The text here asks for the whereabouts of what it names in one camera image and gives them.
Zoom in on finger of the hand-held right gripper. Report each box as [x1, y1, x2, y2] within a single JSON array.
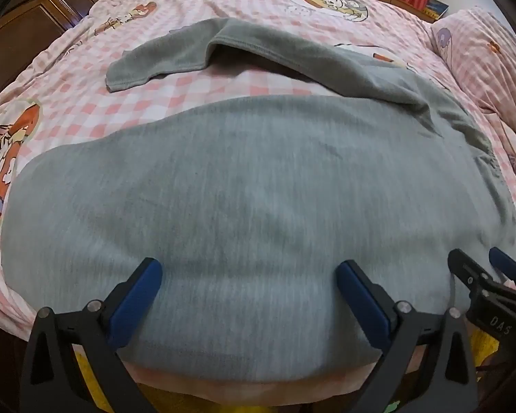
[[488, 247, 516, 293], [448, 248, 495, 293]]

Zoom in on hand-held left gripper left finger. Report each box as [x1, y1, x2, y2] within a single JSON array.
[[19, 257, 163, 413]]

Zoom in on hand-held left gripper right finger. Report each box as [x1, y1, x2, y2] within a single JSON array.
[[334, 260, 479, 413]]

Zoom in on grey pants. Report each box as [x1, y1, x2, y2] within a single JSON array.
[[0, 17, 516, 385]]

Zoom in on yellow floor mat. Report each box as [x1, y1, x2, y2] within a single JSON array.
[[69, 331, 502, 413]]

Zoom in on pink checked cartoon bed sheet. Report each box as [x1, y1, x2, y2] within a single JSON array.
[[0, 0, 516, 405]]

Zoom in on pink checked pillow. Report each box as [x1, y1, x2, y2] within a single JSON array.
[[430, 6, 516, 138]]

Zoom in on blue book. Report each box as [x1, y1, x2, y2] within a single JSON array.
[[421, 0, 450, 15]]

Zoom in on brown wooden wardrobe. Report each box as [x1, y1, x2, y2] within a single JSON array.
[[0, 0, 151, 108]]

